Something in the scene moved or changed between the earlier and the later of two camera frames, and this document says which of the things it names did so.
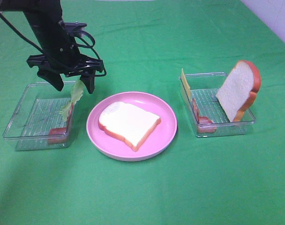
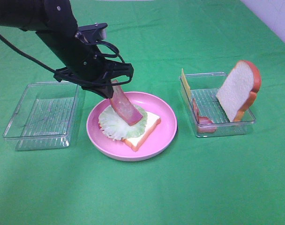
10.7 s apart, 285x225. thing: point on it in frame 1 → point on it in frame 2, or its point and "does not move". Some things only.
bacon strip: (58, 136) → (123, 104)
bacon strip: (205, 125) does not move
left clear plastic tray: (36, 123) does not move
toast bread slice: (239, 90) does not move
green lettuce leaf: (76, 93) → (116, 128)
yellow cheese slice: (186, 83) does not move
